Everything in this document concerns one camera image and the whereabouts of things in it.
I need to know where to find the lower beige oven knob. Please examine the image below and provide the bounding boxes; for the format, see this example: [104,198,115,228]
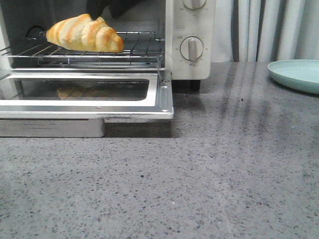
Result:
[180,37,203,62]

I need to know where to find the metal wire oven rack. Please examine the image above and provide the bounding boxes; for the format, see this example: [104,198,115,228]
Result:
[0,31,164,68]

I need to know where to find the golden bread roll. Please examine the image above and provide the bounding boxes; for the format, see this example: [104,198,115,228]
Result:
[46,13,124,53]

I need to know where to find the white Toshiba toaster oven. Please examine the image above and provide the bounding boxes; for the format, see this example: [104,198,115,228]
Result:
[0,0,215,91]

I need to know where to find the white curtain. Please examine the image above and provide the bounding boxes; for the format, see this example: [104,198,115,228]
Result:
[211,0,319,62]

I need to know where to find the beige oven knob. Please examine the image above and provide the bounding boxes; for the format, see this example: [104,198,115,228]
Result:
[182,0,206,10]
[180,37,203,62]

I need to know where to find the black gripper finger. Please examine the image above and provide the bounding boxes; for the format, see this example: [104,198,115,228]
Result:
[109,0,141,18]
[86,0,110,20]

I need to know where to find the upper beige oven knob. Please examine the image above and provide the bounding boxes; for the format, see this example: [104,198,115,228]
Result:
[182,0,206,10]

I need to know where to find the glass oven door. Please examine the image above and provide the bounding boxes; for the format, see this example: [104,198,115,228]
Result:
[0,69,174,137]

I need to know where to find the light green plate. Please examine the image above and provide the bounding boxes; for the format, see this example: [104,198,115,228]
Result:
[268,59,319,95]

